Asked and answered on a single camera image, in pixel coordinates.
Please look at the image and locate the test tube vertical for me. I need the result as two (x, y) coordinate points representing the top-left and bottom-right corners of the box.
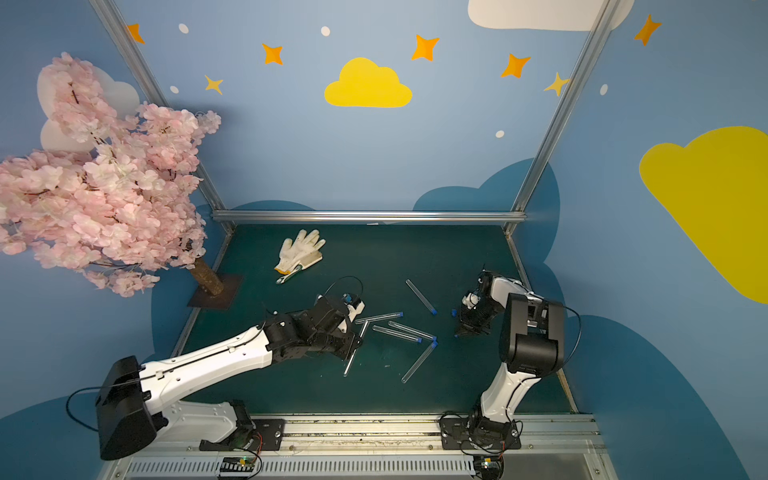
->
(343, 321), (370, 378)

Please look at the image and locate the test tube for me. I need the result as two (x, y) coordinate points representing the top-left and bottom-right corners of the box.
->
(405, 279), (438, 316)
(401, 340), (438, 384)

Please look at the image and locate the test tube horizontal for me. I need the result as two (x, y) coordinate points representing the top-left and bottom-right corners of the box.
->
(354, 311), (404, 325)

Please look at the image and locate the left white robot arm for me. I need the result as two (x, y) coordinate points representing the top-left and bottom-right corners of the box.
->
(95, 295), (365, 461)

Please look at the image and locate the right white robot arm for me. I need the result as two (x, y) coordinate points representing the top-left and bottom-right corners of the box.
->
(455, 270), (566, 448)

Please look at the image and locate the test tube middle lower diagonal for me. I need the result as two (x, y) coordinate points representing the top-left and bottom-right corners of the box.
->
(372, 325), (422, 344)

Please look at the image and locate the test tube diagonal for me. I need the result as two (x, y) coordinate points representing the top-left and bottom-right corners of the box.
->
(372, 325), (422, 344)
(388, 321), (437, 341)

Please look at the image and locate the test tube middle upper diagonal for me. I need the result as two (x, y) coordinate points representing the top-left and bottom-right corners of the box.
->
(388, 321), (437, 341)

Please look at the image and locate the white cotton work glove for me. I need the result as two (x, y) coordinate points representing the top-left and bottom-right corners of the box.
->
(274, 229), (326, 275)

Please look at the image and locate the black square tree base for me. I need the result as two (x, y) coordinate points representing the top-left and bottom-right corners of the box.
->
(187, 273), (245, 311)

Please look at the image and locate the right small circuit board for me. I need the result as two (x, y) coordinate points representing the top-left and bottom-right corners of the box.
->
(472, 456), (504, 480)

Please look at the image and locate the small circuit board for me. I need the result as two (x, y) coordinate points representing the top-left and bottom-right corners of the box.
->
(472, 456), (504, 480)
(216, 456), (261, 479)

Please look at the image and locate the left small circuit board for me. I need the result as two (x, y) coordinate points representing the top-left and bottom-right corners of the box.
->
(216, 456), (261, 479)

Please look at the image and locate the pink cherry blossom tree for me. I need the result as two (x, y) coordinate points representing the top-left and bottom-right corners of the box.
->
(1, 54), (224, 297)

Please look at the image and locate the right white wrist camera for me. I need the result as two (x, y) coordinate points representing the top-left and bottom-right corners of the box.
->
(462, 292), (483, 310)

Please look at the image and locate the green handled small tool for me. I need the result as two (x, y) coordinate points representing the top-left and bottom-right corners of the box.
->
(276, 265), (303, 285)

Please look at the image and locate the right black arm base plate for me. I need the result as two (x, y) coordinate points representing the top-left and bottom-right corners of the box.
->
(437, 413), (522, 454)

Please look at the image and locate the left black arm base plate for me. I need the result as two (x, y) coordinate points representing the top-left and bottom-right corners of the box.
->
(198, 418), (286, 453)

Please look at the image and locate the aluminium frame back bar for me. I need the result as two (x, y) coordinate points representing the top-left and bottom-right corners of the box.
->
(212, 210), (526, 224)

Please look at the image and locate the aluminium mounting rail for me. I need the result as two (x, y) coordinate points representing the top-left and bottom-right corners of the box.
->
(99, 414), (618, 479)

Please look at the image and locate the aluminium frame left post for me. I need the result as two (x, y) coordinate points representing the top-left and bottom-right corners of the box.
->
(89, 0), (235, 234)

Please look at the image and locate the aluminium frame post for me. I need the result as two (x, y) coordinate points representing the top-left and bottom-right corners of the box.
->
(503, 0), (623, 240)
(89, 0), (235, 234)

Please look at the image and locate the aluminium frame right post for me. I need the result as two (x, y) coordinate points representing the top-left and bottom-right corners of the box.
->
(503, 0), (623, 240)

